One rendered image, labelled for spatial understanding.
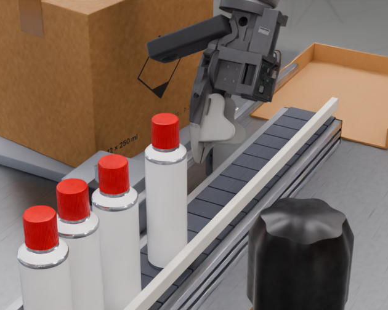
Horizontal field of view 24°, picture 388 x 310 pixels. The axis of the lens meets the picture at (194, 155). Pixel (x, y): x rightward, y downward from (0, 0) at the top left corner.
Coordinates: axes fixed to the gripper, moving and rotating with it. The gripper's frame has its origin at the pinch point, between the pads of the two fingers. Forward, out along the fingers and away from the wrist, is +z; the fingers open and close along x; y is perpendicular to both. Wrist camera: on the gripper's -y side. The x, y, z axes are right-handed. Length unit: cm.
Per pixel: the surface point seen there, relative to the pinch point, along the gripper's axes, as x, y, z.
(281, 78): 31.8, -3.2, -14.1
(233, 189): 16.3, -0.1, 4.4
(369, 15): 332, -80, -77
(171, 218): -6.6, 2.1, 8.4
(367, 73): 70, 0, -22
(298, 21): 310, -108, -64
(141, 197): -4.9, -3.4, 7.2
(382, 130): 51, 10, -10
